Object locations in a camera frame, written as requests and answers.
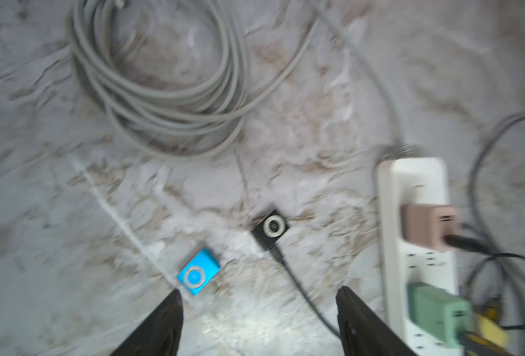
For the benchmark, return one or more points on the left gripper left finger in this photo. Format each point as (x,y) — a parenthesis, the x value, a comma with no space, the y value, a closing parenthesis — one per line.
(160,333)

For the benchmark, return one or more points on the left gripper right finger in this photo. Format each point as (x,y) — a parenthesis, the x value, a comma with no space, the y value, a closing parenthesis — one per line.
(362,331)

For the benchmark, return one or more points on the blue mp3 player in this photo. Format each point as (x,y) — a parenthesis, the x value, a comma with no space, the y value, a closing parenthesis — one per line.
(199,271)

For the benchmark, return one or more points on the green USB charger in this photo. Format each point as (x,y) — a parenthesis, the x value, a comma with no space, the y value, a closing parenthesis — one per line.
(439,313)

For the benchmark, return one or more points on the pink USB charger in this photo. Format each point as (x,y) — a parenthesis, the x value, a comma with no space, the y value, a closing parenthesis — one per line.
(427,225)

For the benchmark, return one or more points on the white power strip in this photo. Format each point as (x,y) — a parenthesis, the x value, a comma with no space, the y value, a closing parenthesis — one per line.
(400,182)

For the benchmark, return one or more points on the yellow USB charger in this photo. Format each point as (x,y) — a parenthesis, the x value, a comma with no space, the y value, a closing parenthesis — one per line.
(489,328)

